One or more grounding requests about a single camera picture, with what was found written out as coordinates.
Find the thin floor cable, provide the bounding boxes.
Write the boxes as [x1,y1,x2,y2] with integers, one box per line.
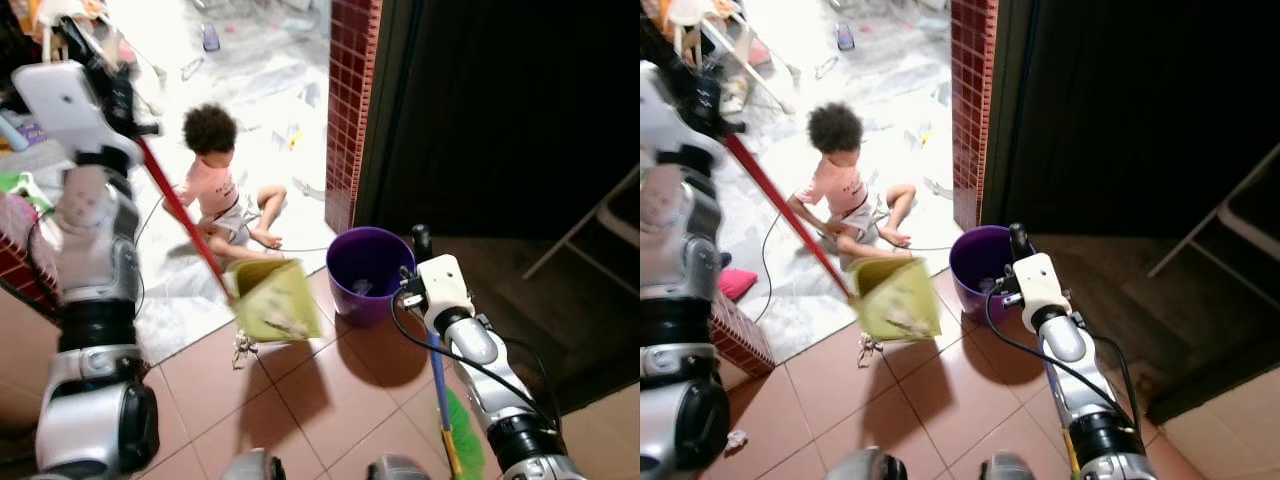
[758,205,953,323]
[133,193,331,313]

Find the red tiled wall section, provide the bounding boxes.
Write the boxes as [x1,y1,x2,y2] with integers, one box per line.
[708,290,776,379]
[0,235,61,321]

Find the grey folding chair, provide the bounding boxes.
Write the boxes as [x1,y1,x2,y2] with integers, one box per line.
[522,163,641,282]
[1147,140,1280,282]

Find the grey robot left leg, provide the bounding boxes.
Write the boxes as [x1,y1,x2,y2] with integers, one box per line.
[825,446,909,480]
[221,448,287,480]

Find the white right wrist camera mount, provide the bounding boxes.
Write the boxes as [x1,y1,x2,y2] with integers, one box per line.
[1014,252,1074,333]
[413,254,476,336]

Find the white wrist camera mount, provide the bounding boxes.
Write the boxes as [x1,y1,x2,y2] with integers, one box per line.
[1014,252,1074,333]
[413,254,476,336]
[12,62,146,167]
[640,60,693,167]

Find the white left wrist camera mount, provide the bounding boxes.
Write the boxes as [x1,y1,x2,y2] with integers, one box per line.
[640,60,693,167]
[12,62,146,167]

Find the dark door frame post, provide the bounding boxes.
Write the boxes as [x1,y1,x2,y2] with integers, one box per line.
[353,0,413,239]
[981,0,1041,237]

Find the yellow dustpan with red handle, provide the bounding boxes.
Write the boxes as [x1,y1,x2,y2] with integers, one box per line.
[640,15,943,343]
[58,18,323,347]

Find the purple plastic bucket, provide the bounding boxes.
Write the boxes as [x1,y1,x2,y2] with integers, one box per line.
[949,225,1033,323]
[326,227,417,329]

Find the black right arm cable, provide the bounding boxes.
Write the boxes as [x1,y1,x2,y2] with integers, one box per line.
[982,288,1143,433]
[389,293,563,433]

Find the red pink soft item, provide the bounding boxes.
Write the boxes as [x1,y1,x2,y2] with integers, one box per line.
[718,268,759,303]

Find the grey robot leg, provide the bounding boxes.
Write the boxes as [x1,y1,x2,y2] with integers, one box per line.
[979,452,1047,480]
[221,448,287,480]
[365,454,434,480]
[825,446,909,480]

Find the small child in pink shirt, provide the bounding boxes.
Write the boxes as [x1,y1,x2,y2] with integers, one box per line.
[174,102,291,264]
[787,102,917,263]

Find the green white plastic item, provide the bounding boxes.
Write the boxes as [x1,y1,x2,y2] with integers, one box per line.
[0,171,51,214]

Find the grey robot right leg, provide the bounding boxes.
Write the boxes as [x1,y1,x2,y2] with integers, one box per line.
[979,452,1047,480]
[365,454,434,480]

